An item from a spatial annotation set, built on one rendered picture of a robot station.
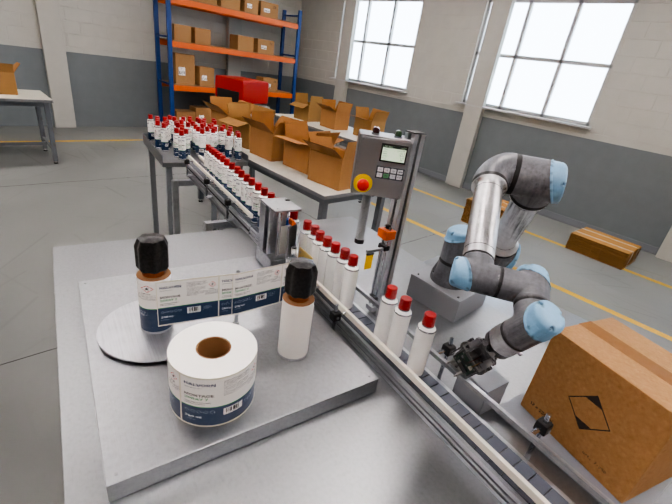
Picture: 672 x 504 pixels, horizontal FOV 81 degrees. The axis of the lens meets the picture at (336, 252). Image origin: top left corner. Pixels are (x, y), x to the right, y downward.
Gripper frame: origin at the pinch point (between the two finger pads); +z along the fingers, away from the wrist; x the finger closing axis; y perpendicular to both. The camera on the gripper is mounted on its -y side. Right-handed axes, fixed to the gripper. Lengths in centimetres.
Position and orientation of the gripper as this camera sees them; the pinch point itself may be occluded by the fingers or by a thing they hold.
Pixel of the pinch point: (456, 366)
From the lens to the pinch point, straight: 116.9
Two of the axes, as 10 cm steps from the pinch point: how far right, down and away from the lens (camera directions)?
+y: -8.3, 1.9, -5.2
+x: 4.3, 8.2, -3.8
